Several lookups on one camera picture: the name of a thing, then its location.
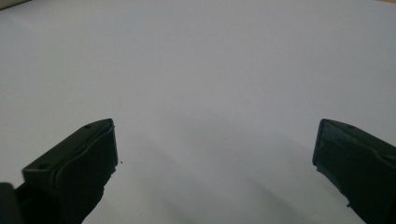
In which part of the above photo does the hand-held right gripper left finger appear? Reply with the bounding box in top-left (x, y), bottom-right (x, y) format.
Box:
top-left (21, 118), bottom-right (119, 224)

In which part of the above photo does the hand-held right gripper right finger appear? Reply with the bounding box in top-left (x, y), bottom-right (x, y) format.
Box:
top-left (312, 118), bottom-right (396, 224)

